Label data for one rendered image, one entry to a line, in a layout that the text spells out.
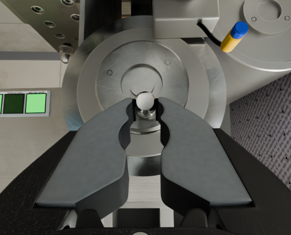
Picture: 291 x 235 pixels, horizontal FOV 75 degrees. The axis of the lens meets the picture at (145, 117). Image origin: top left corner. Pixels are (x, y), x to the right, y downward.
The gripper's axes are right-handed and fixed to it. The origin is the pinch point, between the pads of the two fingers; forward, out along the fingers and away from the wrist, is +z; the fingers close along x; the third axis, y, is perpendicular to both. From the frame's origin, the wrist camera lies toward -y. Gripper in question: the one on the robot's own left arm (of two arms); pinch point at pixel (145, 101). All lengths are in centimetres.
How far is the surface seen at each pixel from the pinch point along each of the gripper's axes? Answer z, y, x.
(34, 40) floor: 237, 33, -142
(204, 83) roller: 4.1, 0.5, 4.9
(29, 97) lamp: 34.2, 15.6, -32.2
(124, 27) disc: 8.2, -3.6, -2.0
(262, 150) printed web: 10.5, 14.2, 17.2
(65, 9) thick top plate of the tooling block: 31.8, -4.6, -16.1
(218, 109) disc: 3.1, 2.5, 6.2
